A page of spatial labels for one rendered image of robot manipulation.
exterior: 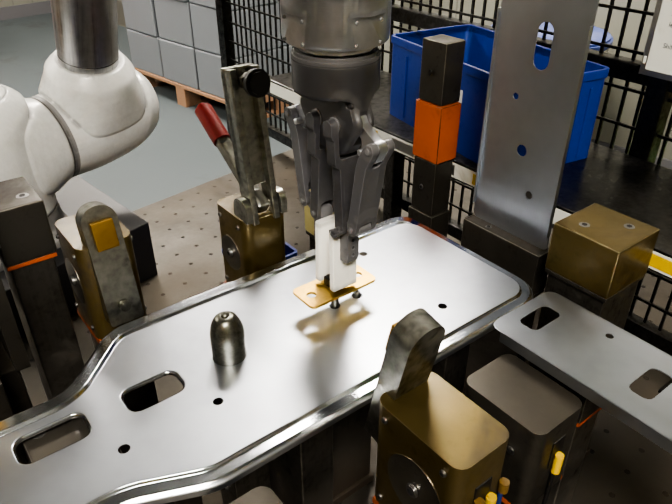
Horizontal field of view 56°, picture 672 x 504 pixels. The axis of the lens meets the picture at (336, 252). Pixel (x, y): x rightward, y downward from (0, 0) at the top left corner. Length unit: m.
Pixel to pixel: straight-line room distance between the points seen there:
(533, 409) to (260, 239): 0.35
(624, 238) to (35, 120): 0.90
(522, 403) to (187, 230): 0.98
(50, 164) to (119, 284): 0.52
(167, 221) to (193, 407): 0.95
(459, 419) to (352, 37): 0.30
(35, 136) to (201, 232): 0.43
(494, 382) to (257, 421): 0.23
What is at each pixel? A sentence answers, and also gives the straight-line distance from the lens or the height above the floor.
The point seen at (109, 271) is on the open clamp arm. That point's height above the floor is 1.04.
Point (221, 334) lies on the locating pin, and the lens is 0.58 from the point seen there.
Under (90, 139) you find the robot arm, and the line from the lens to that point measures 1.20.
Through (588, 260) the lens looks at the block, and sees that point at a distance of 0.72.
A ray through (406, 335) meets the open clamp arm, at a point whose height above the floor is 1.11.
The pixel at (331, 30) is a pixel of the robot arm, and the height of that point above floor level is 1.29.
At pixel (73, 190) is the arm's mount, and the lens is 1.39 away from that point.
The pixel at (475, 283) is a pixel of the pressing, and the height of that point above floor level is 1.00.
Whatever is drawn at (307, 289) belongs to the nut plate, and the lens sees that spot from 0.64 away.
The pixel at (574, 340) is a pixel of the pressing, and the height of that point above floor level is 1.00.
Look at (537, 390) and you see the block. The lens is 0.63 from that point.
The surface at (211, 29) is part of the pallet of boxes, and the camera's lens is 3.96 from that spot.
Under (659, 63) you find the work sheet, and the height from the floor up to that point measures 1.16.
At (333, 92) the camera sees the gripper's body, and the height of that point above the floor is 1.24.
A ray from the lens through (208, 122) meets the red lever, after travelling 0.77.
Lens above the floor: 1.40
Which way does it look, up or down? 32 degrees down
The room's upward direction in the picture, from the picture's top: straight up
